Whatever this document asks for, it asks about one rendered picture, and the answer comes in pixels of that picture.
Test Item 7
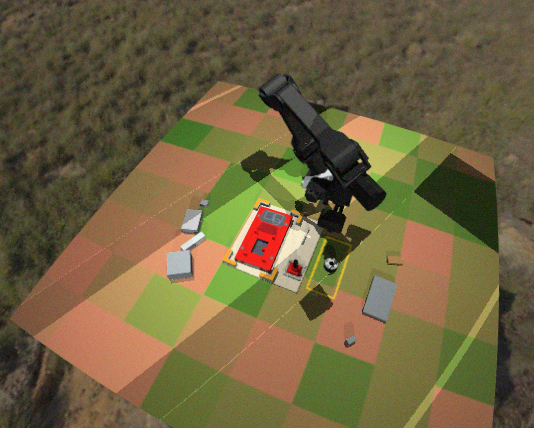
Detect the black wheel with grey hub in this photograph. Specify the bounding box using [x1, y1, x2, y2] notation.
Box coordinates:
[323, 257, 339, 273]

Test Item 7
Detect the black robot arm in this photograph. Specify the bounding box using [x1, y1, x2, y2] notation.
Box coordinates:
[258, 73, 386, 211]

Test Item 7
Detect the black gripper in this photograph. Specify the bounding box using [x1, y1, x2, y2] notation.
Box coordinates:
[318, 179, 353, 233]

